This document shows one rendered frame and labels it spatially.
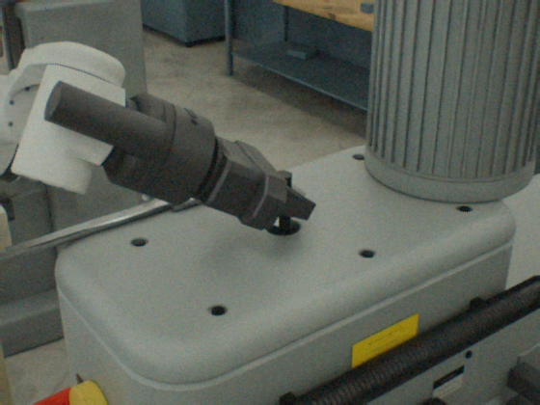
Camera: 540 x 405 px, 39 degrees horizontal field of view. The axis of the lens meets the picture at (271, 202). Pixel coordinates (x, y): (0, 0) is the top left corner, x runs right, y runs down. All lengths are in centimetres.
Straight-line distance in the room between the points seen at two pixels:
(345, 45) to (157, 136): 655
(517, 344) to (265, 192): 46
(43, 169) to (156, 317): 16
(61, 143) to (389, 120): 38
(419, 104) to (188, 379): 38
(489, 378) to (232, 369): 45
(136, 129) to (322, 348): 26
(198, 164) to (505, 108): 34
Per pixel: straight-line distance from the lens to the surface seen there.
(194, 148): 69
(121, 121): 64
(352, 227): 81
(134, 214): 82
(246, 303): 69
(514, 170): 89
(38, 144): 66
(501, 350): 102
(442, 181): 86
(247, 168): 71
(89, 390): 77
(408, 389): 88
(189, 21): 818
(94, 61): 67
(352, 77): 662
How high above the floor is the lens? 228
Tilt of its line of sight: 27 degrees down
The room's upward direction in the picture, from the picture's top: straight up
